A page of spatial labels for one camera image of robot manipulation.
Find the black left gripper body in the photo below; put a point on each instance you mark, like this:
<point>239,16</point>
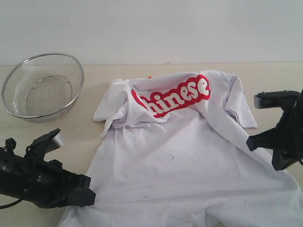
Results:
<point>44,184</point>

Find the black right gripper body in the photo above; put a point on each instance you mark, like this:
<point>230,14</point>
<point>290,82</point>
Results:
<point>289,131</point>

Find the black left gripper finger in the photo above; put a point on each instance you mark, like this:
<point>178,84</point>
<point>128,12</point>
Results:
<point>80,197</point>

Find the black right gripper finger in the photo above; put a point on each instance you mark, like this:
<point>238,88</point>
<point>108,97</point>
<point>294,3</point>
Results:
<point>280,161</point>
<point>265,139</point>

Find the white t-shirt red lettering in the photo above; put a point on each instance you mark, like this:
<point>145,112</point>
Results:
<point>174,154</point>

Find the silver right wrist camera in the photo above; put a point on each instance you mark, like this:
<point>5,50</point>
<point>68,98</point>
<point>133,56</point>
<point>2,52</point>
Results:
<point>280,99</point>

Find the metal wire mesh basket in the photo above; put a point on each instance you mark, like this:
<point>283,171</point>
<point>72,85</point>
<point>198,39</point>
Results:
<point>43,88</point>

